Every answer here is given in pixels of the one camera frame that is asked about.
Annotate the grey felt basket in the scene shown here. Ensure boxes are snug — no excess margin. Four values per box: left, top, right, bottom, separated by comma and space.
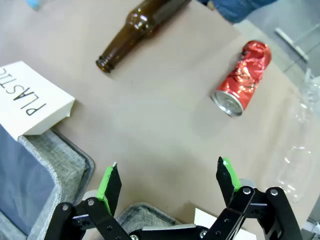
116, 202, 183, 232
0, 123, 96, 240

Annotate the crushed red cola can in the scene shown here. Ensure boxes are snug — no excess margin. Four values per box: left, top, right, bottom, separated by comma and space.
211, 39, 272, 118

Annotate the white floor rail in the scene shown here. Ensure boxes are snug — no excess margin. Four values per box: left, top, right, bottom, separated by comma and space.
274, 26, 310, 62

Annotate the light blue object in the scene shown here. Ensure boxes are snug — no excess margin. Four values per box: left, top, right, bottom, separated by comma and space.
26, 0, 48, 11

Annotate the white card printed PLASTIC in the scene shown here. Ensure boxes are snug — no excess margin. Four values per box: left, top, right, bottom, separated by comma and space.
0, 60, 76, 141

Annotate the brown glass beer bottle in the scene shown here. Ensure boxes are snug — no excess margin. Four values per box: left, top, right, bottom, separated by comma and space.
95, 0, 193, 74

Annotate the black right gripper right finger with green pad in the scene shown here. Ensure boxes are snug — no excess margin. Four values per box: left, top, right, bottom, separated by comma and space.
199, 156, 304, 240

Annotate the clear crushed plastic bottle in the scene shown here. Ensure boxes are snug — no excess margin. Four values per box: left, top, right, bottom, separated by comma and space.
262, 67, 320, 204

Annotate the person's blue jeans leg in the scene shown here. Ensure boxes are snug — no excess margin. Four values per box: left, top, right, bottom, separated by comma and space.
196, 0, 279, 25

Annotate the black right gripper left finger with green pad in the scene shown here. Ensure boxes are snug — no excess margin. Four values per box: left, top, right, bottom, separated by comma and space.
44, 161, 131, 240

